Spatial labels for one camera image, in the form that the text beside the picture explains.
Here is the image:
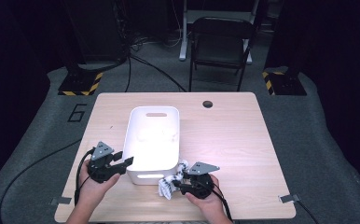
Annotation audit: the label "black and white striped cloth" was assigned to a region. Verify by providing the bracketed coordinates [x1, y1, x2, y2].
[158, 159, 190, 201]

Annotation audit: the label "black folding chair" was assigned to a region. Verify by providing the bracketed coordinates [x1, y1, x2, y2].
[187, 16, 257, 93]

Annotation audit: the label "person's right hand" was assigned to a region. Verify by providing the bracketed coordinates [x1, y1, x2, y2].
[185, 174, 225, 218]

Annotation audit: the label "hand-held gripper cable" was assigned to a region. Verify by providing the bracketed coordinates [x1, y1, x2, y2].
[210, 182, 234, 222]
[74, 147, 95, 205]

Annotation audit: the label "right hand-held gripper cable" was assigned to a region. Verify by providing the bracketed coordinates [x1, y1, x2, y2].
[210, 182, 234, 222]

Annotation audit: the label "black cable at table corner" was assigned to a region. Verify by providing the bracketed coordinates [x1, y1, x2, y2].
[296, 200, 321, 224]

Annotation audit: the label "grey tape strip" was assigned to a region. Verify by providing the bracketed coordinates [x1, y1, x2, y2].
[48, 196, 73, 206]
[277, 192, 302, 204]

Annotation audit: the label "black equipment cabinet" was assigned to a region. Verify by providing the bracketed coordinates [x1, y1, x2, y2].
[62, 0, 130, 63]

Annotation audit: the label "long black floor cable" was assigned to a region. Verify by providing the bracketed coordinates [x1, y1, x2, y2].
[0, 138, 83, 224]

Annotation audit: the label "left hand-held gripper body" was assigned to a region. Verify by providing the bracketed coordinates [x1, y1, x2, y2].
[87, 141, 125, 184]

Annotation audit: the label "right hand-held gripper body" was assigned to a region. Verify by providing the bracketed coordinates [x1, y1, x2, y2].
[177, 161, 221, 201]

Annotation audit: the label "white plastic bin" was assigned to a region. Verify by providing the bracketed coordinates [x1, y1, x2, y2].
[121, 105, 181, 187]

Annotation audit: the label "black stand base yellow stripes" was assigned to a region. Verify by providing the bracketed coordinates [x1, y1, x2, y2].
[57, 63, 104, 97]
[261, 66, 308, 97]

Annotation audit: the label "tangle of floor cables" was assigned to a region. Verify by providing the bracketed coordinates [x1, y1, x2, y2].
[130, 29, 184, 52]

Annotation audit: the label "person's left hand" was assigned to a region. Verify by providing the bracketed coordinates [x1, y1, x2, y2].
[77, 159, 122, 209]

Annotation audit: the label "left hand-held gripper cable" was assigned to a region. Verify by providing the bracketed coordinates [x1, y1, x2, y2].
[74, 147, 95, 205]

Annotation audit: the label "white metal desk frame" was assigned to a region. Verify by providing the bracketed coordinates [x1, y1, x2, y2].
[178, 0, 260, 65]

